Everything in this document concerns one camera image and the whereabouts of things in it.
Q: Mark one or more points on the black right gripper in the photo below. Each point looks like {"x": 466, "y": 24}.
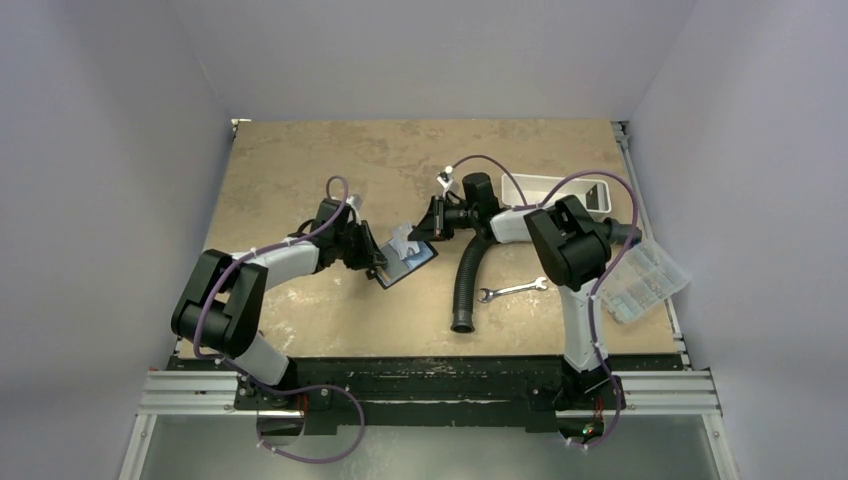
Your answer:
{"x": 438, "y": 217}

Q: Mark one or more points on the clear plastic organizer box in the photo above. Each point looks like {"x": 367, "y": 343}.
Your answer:
{"x": 645, "y": 277}

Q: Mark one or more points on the silver VIP credit card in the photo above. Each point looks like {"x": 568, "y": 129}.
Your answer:
{"x": 400, "y": 242}

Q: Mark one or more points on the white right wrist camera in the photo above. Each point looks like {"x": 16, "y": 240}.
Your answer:
{"x": 446, "y": 180}

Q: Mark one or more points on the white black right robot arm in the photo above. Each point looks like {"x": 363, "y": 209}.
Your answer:
{"x": 573, "y": 250}

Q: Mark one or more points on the black aluminium base frame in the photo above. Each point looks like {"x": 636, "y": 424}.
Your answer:
{"x": 515, "y": 392}

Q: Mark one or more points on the black leather card holder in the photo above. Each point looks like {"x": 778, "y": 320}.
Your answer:
{"x": 396, "y": 269}

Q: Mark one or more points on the white plastic tray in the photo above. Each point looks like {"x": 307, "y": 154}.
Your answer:
{"x": 536, "y": 187}

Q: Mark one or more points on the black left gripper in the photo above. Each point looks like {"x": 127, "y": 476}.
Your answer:
{"x": 369, "y": 255}

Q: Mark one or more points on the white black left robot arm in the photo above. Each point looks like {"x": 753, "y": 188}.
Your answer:
{"x": 220, "y": 307}

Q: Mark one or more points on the silver open-end wrench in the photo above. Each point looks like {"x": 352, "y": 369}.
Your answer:
{"x": 487, "y": 295}

